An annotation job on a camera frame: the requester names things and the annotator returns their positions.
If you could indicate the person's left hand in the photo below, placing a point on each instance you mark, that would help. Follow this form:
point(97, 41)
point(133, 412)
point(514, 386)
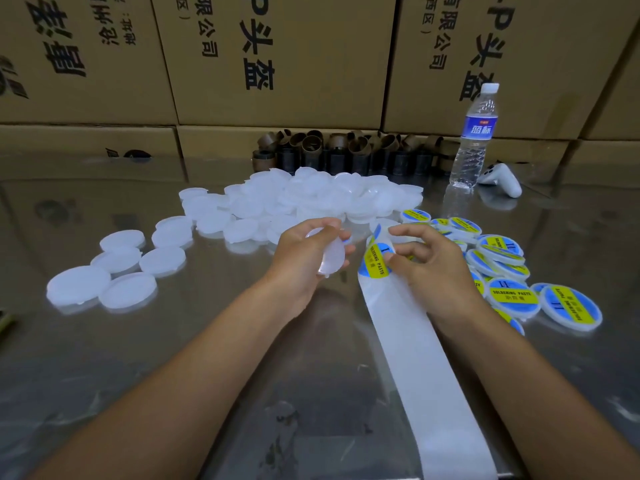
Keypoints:
point(295, 270)

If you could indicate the person's right hand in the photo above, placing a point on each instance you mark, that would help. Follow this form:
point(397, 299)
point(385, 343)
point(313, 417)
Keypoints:
point(440, 275)

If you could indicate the pile of white plastic lids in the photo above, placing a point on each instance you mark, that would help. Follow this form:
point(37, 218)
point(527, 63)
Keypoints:
point(270, 200)

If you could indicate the sticker roll with backing strip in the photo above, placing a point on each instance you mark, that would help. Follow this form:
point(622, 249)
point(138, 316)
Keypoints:
point(430, 395)

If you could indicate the person's left forearm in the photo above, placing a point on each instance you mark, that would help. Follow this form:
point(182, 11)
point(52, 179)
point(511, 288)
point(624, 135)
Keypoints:
point(165, 405)

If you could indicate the person's right forearm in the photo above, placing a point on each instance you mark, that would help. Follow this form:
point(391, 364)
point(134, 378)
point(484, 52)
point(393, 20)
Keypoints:
point(560, 410)

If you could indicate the white handheld controller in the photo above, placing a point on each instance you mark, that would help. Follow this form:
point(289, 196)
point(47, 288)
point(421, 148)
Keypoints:
point(500, 180)

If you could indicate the row of dark cardboard tubes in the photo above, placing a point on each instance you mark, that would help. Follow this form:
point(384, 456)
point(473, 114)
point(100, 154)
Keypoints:
point(325, 155)

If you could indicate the clear plastic water bottle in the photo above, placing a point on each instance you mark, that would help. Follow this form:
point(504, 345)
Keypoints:
point(473, 137)

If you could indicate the stack of brown cardboard boxes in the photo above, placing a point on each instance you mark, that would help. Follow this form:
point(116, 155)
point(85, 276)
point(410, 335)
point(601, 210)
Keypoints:
point(285, 60)

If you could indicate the black phone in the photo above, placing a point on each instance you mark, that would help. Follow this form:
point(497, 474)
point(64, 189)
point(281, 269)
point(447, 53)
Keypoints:
point(4, 323)

